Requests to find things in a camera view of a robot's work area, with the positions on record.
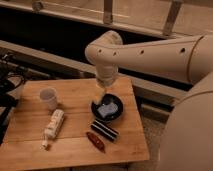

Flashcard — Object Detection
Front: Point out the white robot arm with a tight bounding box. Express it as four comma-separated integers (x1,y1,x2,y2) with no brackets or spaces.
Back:
85,31,213,171

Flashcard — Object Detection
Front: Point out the black round bowl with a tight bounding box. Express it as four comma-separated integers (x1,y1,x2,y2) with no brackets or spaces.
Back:
91,94,123,122

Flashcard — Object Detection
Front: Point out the black white striped block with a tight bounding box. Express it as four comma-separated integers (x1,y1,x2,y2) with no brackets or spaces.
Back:
91,120,119,142

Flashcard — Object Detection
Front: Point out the dark red oblong object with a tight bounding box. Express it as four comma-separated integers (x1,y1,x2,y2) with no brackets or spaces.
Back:
86,132,105,152

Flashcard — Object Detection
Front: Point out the translucent plastic cup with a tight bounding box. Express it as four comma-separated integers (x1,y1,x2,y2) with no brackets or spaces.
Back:
39,87,58,110

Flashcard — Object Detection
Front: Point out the white tube bottle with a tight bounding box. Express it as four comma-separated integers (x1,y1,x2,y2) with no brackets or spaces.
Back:
42,109,65,149

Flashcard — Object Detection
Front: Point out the wooden board table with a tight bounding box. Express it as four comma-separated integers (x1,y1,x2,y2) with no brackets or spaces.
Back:
0,77,149,171

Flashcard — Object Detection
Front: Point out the metal window frame rail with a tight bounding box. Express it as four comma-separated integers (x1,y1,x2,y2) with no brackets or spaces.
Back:
0,0,213,37

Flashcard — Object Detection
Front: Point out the black cables and equipment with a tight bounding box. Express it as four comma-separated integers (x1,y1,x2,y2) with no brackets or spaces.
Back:
0,51,27,145

